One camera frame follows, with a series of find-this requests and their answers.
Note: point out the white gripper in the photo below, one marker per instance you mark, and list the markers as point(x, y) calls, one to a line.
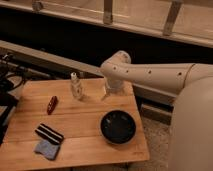
point(111, 86)

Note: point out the black bowl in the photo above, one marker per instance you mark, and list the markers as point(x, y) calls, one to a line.
point(118, 127)

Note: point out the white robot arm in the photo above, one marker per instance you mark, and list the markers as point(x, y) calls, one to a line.
point(191, 87)

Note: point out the metal rail frame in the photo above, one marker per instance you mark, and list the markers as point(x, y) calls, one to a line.
point(188, 21)

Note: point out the wooden board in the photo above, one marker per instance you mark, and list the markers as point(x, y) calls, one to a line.
point(77, 121)

